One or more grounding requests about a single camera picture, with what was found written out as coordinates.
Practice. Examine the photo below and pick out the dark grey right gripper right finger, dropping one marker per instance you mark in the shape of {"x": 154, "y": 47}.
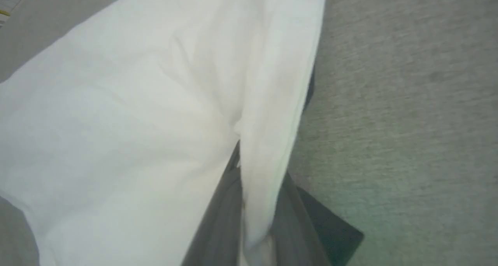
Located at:
{"x": 295, "y": 235}

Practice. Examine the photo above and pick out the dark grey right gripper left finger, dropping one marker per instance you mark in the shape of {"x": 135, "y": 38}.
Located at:
{"x": 221, "y": 227}

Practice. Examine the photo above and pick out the white shirt with black sleeves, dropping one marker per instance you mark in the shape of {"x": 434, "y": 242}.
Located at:
{"x": 136, "y": 122}

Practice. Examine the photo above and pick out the grey fabric sofa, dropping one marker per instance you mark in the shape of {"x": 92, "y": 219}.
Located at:
{"x": 408, "y": 102}

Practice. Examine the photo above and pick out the lemon print partition screen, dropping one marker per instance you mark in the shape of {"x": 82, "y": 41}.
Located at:
{"x": 9, "y": 1}

